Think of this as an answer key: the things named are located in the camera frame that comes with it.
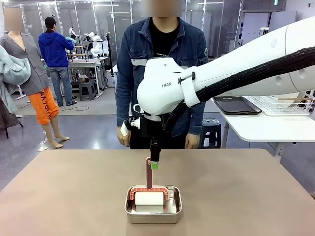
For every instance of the person's left forearm denim sleeve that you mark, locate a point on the person's left forearm denim sleeve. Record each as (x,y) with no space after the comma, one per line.
(197,118)

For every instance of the white humanoid robot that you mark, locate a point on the white humanoid robot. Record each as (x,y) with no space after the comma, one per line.
(96,48)

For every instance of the square grey stool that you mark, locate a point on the square grey stool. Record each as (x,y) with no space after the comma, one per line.
(87,89)

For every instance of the dark brown serving tray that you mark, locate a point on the dark brown serving tray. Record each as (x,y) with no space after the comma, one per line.
(236,105)

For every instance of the person's left hand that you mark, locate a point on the person's left hand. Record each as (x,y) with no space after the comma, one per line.
(192,142)

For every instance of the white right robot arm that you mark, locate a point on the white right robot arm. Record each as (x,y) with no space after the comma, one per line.
(221,73)

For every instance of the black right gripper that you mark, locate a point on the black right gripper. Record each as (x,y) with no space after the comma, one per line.
(153,127)

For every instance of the black tripod stand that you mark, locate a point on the black tripod stand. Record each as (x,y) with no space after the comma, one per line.
(109,56)

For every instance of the mannequin grey jacket orange shorts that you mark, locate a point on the mannequin grey jacket orange shorts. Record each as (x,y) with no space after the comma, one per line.
(32,73)

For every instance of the white workbench with wooden frame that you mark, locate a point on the white workbench with wooden frame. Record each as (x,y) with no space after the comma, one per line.
(83,64)

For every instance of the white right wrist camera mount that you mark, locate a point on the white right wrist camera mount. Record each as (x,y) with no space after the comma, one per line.
(126,129)

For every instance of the grey plastic stool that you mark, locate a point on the grey plastic stool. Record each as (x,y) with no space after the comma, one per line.
(211,123)

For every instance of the person's right forearm denim sleeve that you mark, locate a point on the person's right forearm denim sleeve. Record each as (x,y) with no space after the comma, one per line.
(124,105)

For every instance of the light blue fleece garment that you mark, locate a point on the light blue fleece garment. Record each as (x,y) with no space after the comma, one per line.
(12,71)

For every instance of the white table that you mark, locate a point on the white table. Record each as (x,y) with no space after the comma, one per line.
(258,127)

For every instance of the rectangular steel tin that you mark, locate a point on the rectangular steel tin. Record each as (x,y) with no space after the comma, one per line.
(152,218)

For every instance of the person's right hand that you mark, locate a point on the person's right hand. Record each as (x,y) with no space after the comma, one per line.
(123,141)

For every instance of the person in denim jacket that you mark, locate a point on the person in denim jacket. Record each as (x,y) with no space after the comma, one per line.
(133,49)

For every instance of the person in blue hoodie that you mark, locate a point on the person in blue hoodie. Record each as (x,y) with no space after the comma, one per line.
(54,51)

